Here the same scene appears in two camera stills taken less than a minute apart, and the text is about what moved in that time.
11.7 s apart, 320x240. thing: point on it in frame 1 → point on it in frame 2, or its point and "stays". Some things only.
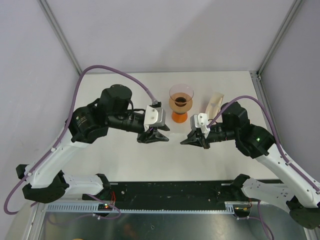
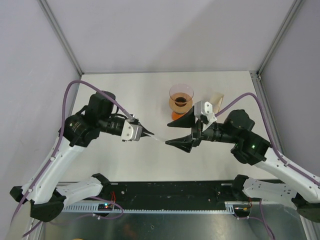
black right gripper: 196,138 → 188,120
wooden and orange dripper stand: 180,103 stays
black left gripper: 153,136 → 143,130
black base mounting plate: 164,192 stays
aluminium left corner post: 53,20 stays
